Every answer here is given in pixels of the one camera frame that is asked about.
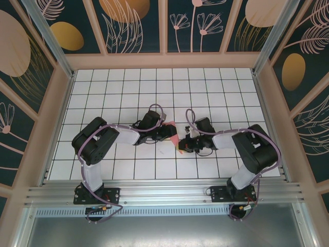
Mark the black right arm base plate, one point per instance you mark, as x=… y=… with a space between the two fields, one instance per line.
x=218 y=194

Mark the aluminium table side rail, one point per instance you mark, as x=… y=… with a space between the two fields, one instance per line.
x=270 y=128
x=58 y=128

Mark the tall aluminium frame post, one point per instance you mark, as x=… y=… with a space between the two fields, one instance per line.
x=51 y=38
x=272 y=38

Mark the wide aluminium mounting rail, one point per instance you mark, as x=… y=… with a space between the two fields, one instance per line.
x=164 y=193

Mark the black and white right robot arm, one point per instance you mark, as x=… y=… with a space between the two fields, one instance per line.
x=257 y=149

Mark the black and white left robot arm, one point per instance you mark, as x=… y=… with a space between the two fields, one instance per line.
x=90 y=146

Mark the short aluminium frame post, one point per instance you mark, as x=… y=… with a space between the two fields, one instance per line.
x=304 y=226
x=24 y=226

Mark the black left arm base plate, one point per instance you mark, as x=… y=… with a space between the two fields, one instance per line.
x=113 y=195

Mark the pink paper sheet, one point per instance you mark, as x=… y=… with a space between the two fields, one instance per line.
x=175 y=140

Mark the grey metal sheet panel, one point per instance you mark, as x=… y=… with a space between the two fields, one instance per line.
x=164 y=231

